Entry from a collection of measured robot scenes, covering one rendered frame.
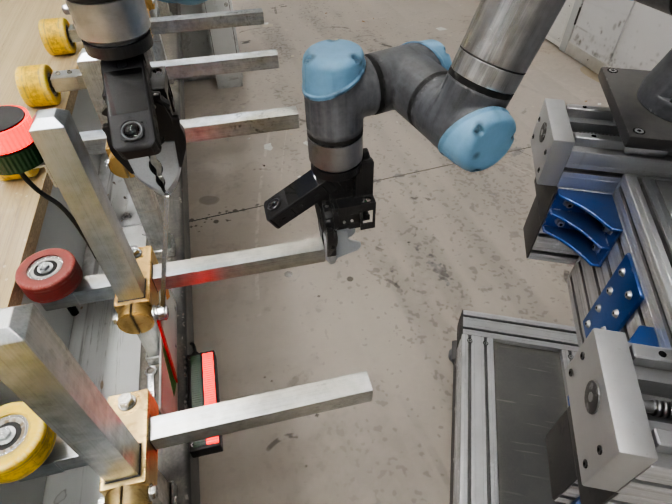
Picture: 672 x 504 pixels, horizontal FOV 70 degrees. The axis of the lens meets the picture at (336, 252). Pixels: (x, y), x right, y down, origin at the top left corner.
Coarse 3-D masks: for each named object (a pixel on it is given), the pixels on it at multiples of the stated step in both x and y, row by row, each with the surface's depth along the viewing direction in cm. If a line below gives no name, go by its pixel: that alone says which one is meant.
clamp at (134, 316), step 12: (144, 252) 76; (144, 264) 74; (144, 276) 72; (156, 288) 75; (132, 300) 69; (144, 300) 69; (156, 300) 73; (120, 312) 68; (132, 312) 68; (144, 312) 68; (120, 324) 68; (132, 324) 69; (144, 324) 70
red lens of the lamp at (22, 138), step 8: (24, 120) 49; (16, 128) 48; (24, 128) 49; (0, 136) 47; (8, 136) 48; (16, 136) 48; (24, 136) 49; (0, 144) 48; (8, 144) 48; (16, 144) 48; (24, 144) 49; (0, 152) 48; (8, 152) 48
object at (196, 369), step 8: (192, 360) 81; (200, 360) 81; (192, 368) 80; (200, 368) 80; (192, 376) 79; (200, 376) 79; (192, 384) 78; (200, 384) 78; (192, 392) 77; (200, 392) 77; (192, 400) 76; (200, 400) 76; (200, 440) 72
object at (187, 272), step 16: (304, 240) 79; (320, 240) 79; (208, 256) 76; (224, 256) 76; (240, 256) 76; (256, 256) 76; (272, 256) 76; (288, 256) 77; (304, 256) 78; (320, 256) 78; (160, 272) 74; (176, 272) 74; (192, 272) 74; (208, 272) 75; (224, 272) 76; (240, 272) 77; (256, 272) 78; (80, 288) 72; (96, 288) 72; (160, 288) 75; (48, 304) 72; (64, 304) 72
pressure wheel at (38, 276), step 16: (32, 256) 70; (48, 256) 70; (64, 256) 70; (16, 272) 68; (32, 272) 68; (48, 272) 68; (64, 272) 68; (80, 272) 71; (32, 288) 66; (48, 288) 66; (64, 288) 68
